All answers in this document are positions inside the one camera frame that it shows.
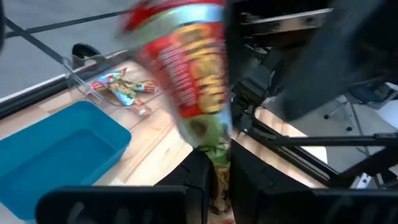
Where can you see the blue plastic bin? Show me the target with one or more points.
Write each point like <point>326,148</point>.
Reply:
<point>62,149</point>

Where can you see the blue red chocolate chip bar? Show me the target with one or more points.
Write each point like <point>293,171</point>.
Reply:
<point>126,95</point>

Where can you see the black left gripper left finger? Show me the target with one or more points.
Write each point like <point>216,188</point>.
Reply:
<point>186,193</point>

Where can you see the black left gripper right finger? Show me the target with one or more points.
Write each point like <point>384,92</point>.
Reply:
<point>264,193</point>

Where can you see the clear plastic bin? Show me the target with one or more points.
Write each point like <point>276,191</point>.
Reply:
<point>77,82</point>

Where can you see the black frame bar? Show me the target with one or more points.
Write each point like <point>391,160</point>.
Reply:
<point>280,147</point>
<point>342,140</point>

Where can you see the black curved floor object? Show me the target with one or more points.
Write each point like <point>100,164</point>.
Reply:
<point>79,51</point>

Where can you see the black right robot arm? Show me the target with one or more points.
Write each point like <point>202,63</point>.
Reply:
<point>326,68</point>

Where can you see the green red chocolate chip bar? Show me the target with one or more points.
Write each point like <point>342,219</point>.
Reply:
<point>192,77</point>

